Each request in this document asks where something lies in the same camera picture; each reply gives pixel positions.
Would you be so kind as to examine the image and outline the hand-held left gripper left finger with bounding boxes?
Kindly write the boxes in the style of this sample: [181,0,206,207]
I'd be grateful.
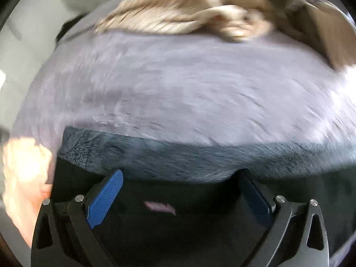
[31,169,124,267]

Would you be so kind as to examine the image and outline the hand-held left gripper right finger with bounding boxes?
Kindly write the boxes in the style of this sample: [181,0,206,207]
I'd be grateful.
[238,168,330,267]

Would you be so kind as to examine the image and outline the black pants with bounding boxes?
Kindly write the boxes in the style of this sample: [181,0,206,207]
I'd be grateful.
[51,126,356,267]

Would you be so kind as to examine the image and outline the orange garment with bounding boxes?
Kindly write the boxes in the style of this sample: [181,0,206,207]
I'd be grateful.
[3,138,53,248]

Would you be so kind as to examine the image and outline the lilac embossed blanket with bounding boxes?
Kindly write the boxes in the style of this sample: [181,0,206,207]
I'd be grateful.
[11,0,356,185]

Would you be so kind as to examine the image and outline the white cabinet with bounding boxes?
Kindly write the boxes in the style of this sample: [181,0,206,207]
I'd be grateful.
[0,0,70,134]

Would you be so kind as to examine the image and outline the black cloth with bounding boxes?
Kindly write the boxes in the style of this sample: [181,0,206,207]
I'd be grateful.
[57,14,87,42]

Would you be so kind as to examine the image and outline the beige striped garment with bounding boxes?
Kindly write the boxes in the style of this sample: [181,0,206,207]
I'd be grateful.
[95,0,318,43]

